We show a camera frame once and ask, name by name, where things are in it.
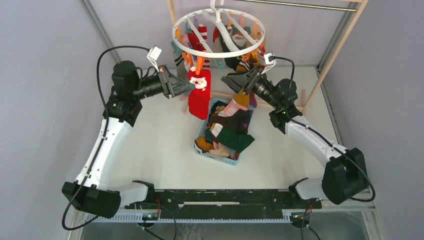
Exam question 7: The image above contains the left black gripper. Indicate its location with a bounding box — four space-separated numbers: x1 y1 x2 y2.
131 65 195 101

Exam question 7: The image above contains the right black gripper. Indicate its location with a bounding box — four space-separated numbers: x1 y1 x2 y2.
222 64 281 110

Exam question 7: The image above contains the grey beige striped sock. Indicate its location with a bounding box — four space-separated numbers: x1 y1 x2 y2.
173 51 187 79

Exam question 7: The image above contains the red santa sock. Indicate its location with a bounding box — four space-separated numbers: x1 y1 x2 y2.
188 66 211 120

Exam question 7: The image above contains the dark green sock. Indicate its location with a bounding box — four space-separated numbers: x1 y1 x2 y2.
216 127 255 153

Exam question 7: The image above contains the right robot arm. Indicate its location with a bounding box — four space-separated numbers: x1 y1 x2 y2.
221 67 373 208

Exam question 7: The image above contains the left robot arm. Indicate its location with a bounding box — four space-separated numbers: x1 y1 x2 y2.
61 60 195 219

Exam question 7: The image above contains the white round clip hanger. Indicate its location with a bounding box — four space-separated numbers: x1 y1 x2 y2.
172 0 266 59

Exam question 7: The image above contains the purple hanging sock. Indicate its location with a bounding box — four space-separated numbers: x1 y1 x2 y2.
249 92 258 108

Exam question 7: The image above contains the dark brown sock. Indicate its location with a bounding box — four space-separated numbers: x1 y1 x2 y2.
210 109 253 134

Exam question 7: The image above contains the black patterned hanging sock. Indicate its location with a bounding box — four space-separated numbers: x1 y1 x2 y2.
212 25 247 71

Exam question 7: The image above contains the red white hanging sock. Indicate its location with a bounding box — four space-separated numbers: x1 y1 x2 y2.
187 23 211 70

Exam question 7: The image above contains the blue plastic laundry basket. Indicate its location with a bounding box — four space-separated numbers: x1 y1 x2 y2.
193 97 241 166

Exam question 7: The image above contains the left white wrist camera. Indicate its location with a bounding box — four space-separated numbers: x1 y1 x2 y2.
146 45 162 71

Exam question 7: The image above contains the wooden drying rack frame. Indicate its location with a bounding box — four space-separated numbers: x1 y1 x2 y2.
167 0 369 115

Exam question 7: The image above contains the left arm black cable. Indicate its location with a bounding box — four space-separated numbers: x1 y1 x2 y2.
61 45 152 231

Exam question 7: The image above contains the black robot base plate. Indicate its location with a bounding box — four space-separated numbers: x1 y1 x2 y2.
125 189 322 220

